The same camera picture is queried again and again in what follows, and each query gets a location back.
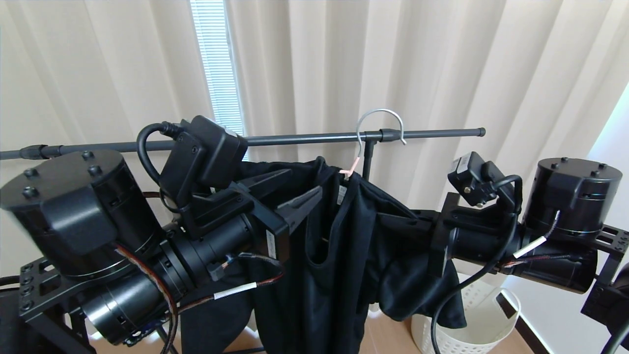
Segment black cable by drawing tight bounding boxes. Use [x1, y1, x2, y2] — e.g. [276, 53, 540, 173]
[600, 320, 629, 354]
[430, 174, 524, 354]
[136, 122, 183, 186]

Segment black shorts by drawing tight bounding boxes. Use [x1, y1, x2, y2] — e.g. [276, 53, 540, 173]
[179, 275, 256, 354]

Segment window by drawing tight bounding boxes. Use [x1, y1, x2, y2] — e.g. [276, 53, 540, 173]
[190, 0, 246, 137]

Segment beige curtain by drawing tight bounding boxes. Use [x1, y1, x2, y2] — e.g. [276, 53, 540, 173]
[0, 0, 246, 276]
[224, 0, 629, 295]

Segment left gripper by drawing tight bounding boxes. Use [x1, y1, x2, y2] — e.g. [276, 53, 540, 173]
[80, 168, 324, 346]

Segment black clothes rack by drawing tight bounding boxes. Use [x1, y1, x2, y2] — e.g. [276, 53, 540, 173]
[0, 127, 486, 181]

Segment pink clothes hanger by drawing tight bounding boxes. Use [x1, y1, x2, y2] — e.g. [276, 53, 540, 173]
[339, 108, 407, 180]

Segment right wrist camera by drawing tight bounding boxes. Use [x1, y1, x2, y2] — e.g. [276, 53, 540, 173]
[446, 151, 524, 229]

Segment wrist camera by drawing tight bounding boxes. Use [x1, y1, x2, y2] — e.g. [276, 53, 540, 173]
[159, 115, 256, 240]
[446, 151, 524, 229]

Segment white laundry basket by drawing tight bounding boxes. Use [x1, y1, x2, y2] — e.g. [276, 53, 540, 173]
[410, 280, 522, 354]

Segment black garment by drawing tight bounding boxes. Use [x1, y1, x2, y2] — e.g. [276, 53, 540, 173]
[240, 156, 468, 354]

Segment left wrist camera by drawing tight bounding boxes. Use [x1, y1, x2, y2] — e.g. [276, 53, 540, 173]
[159, 115, 256, 240]

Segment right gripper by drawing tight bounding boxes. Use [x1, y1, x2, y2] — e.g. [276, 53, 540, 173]
[427, 192, 599, 294]

